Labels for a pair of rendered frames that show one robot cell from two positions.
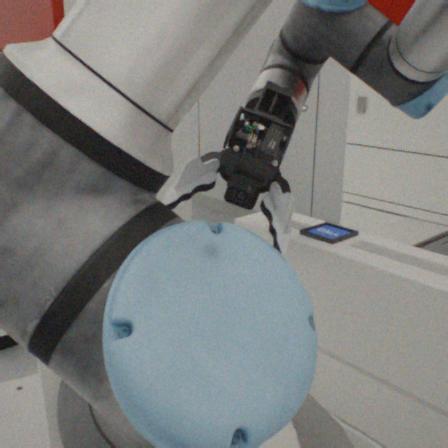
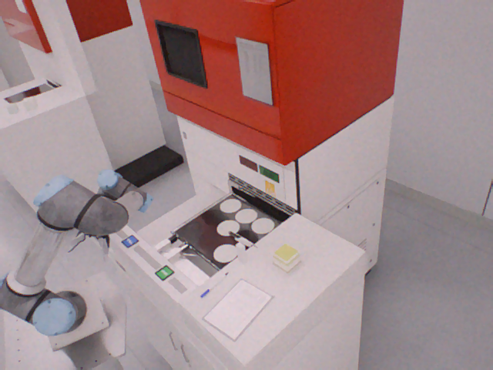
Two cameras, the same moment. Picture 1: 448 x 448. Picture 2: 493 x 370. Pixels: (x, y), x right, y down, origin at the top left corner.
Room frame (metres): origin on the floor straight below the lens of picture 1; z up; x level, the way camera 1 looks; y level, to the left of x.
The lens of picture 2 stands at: (-0.63, -0.73, 2.14)
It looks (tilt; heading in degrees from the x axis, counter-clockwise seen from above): 37 degrees down; 3
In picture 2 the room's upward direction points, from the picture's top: 8 degrees counter-clockwise
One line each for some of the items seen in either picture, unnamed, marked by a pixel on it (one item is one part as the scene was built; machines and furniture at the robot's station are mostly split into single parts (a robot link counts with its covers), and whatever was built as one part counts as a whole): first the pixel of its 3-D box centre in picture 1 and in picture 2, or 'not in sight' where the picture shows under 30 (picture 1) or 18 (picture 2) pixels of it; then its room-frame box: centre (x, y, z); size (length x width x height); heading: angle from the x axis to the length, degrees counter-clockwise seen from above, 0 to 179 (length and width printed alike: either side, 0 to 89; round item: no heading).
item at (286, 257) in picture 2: not in sight; (286, 258); (0.43, -0.77, 1.00); 0.07 x 0.07 x 0.07; 42
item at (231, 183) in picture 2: not in sight; (259, 203); (0.89, -0.69, 0.89); 0.44 x 0.02 x 0.10; 41
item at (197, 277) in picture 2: not in sight; (183, 270); (0.56, -0.36, 0.87); 0.36 x 0.08 x 0.03; 41
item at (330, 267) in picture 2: not in sight; (276, 288); (0.39, -0.73, 0.89); 0.62 x 0.35 x 0.14; 131
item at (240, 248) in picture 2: not in sight; (243, 246); (0.49, -0.62, 1.03); 0.06 x 0.04 x 0.13; 131
